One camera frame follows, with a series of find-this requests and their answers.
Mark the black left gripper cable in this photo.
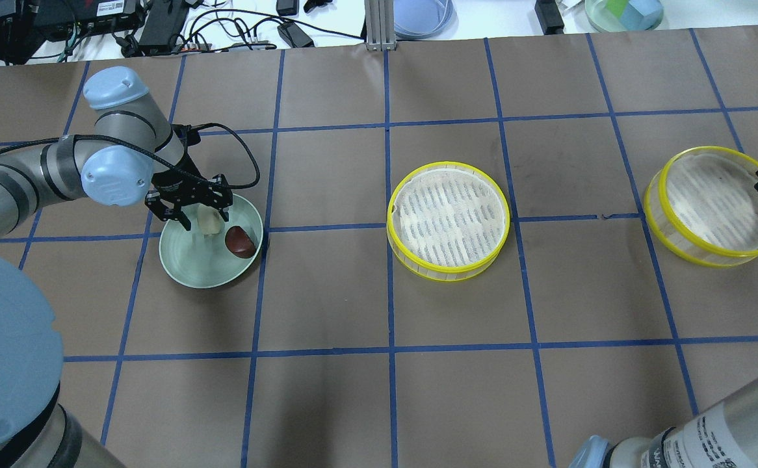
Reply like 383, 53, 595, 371
67, 122, 261, 191

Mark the yellow rimmed steamer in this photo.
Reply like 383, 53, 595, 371
387, 162, 512, 282
642, 146, 758, 268

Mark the clear bowl with sponges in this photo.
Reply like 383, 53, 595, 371
584, 1, 664, 33

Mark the aluminium frame post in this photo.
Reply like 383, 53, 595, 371
364, 0, 397, 51

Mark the cream white bun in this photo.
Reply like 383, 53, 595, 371
197, 205, 226, 236

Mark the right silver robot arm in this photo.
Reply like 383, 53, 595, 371
570, 146, 758, 467

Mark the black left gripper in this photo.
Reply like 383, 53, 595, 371
144, 154, 233, 231

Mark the mint green plate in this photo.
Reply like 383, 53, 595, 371
159, 195, 264, 289

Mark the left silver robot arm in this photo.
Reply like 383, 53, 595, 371
0, 65, 249, 467

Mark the black laptop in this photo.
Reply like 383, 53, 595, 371
0, 1, 149, 65

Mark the dark red bun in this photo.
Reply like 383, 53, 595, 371
224, 226, 257, 259

